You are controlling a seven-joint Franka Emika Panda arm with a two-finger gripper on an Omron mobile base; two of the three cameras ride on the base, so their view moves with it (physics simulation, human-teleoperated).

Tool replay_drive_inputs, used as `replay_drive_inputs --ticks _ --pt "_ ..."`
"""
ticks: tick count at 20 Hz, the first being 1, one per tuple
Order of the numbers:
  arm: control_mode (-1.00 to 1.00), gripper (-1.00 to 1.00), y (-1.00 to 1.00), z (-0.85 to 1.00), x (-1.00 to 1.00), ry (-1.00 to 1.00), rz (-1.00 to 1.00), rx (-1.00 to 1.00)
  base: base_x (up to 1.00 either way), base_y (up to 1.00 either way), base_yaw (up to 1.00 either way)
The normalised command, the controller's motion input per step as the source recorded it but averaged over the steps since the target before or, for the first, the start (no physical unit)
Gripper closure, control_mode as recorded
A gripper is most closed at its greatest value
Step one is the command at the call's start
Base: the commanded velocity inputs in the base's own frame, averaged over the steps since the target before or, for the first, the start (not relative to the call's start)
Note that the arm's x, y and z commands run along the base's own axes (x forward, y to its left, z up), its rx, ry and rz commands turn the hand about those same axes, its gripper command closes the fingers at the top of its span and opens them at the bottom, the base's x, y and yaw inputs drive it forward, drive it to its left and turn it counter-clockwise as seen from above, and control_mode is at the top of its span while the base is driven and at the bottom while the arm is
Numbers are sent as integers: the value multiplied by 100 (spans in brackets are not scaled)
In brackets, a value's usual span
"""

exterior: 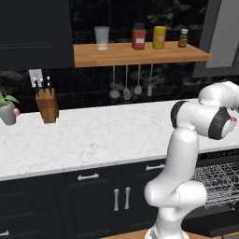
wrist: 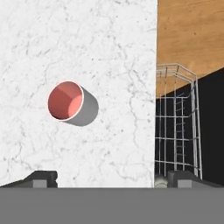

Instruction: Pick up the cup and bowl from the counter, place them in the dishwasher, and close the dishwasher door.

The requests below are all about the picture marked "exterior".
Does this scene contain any black cupboard door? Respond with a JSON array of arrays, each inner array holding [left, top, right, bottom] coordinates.
[[120, 176, 164, 232], [55, 182, 124, 239]]

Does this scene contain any black dishwasher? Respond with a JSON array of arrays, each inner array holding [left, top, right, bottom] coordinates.
[[181, 148, 239, 238]]

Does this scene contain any black dishwasher door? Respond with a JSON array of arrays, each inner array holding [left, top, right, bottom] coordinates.
[[181, 203, 239, 238]]

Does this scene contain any hanging metal ladle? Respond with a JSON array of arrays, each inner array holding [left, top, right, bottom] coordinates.
[[108, 64, 121, 100]]

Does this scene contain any hanging metal slotted spoon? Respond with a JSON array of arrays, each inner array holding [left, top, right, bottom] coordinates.
[[122, 64, 133, 101]]

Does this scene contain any hanging metal spatula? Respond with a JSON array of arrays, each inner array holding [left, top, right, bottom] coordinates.
[[147, 63, 154, 97]]

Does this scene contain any black narrow drawer front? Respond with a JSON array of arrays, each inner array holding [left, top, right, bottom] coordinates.
[[120, 159, 167, 183]]

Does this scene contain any black wide drawer front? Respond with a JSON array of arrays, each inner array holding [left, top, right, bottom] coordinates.
[[50, 165, 124, 191]]

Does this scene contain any wooden knife block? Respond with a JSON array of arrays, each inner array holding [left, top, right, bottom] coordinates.
[[35, 87, 61, 125]]

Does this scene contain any clear drinking glass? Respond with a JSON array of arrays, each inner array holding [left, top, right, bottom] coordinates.
[[93, 25, 111, 51]]

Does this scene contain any red jar with black lid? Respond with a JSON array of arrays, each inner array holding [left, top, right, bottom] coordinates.
[[131, 22, 148, 51]]

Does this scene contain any yellow bottle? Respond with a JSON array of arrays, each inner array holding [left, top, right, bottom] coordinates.
[[151, 25, 167, 50]]

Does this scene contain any small brown bottle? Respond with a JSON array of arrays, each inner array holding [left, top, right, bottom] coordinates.
[[177, 28, 190, 49]]

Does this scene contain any potted plant in grey pot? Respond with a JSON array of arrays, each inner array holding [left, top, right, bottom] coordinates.
[[0, 88, 21, 127]]

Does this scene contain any grey framed window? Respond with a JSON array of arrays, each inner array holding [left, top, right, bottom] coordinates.
[[192, 0, 239, 78]]

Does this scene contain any silver narrow drawer handle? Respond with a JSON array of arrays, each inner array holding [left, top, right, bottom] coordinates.
[[145, 162, 166, 172]]

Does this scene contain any wooden wall shelf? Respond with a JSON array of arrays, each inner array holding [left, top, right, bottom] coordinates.
[[73, 40, 214, 69]]

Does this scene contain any silver wide drawer handle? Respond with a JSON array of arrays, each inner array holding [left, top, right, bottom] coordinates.
[[77, 172, 101, 182]]

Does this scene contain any silver cupboard door handle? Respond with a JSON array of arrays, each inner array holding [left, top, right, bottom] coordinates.
[[123, 186, 132, 210], [112, 188, 120, 213]]

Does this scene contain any white wall socket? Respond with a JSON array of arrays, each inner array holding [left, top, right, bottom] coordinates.
[[28, 68, 44, 89]]

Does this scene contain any wire dishwasher rack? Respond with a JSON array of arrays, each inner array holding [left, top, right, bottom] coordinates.
[[190, 161, 239, 210]]

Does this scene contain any black wall cupboard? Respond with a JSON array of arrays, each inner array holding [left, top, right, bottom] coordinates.
[[0, 0, 76, 71]]

